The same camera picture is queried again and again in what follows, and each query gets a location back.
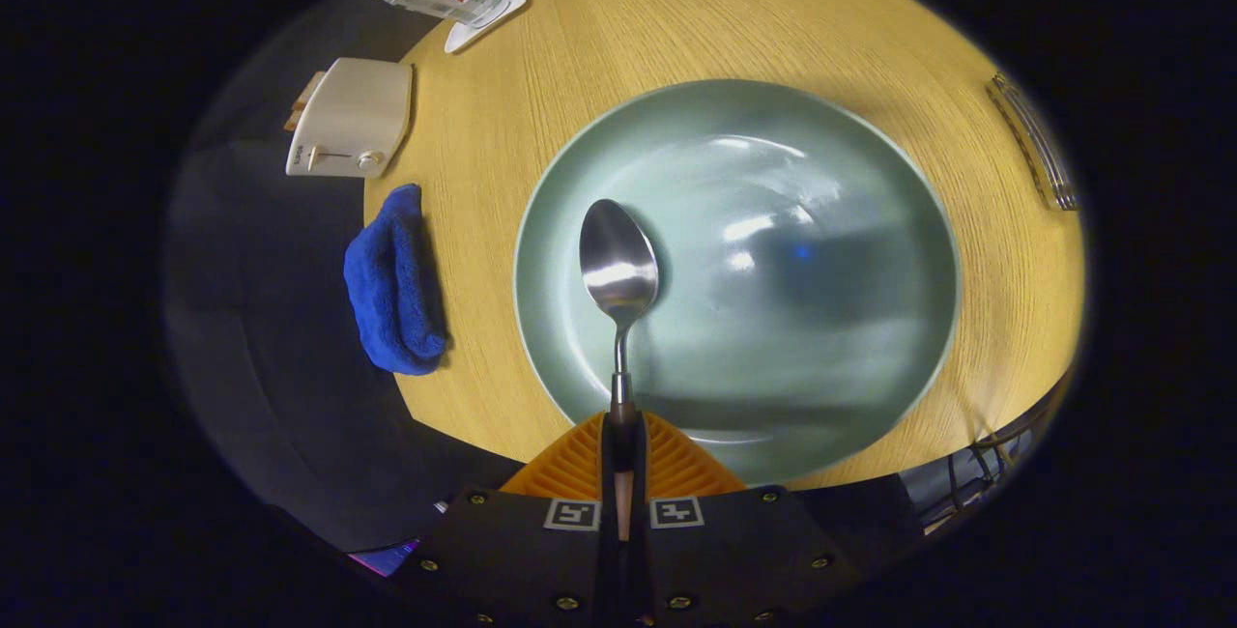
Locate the toast slice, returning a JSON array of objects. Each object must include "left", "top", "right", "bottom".
[{"left": 283, "top": 71, "right": 328, "bottom": 132}]

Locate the pale green plate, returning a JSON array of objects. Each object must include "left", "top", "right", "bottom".
[{"left": 513, "top": 79, "right": 960, "bottom": 486}]

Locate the blue folded towel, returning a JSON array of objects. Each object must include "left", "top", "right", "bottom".
[{"left": 343, "top": 184, "right": 448, "bottom": 376}]

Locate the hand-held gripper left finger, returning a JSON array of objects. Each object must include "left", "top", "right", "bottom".
[{"left": 417, "top": 412, "right": 619, "bottom": 628}]

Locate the white square coaster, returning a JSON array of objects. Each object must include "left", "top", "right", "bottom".
[{"left": 444, "top": 0, "right": 529, "bottom": 54}]

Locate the cream toaster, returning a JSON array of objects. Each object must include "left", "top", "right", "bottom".
[{"left": 285, "top": 57, "right": 414, "bottom": 178}]

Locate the metal wire basket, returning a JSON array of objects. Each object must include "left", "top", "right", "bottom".
[{"left": 988, "top": 73, "right": 1079, "bottom": 212}]

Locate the bundle of black cables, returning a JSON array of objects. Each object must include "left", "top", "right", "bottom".
[{"left": 918, "top": 396, "right": 1064, "bottom": 534}]

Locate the spoon with wooden handle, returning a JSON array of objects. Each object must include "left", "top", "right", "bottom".
[{"left": 579, "top": 198, "right": 660, "bottom": 542}]

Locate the black backdrop cloth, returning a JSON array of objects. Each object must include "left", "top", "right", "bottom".
[{"left": 162, "top": 0, "right": 619, "bottom": 557}]

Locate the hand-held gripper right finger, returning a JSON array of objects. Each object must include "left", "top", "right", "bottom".
[{"left": 626, "top": 412, "right": 863, "bottom": 628}]

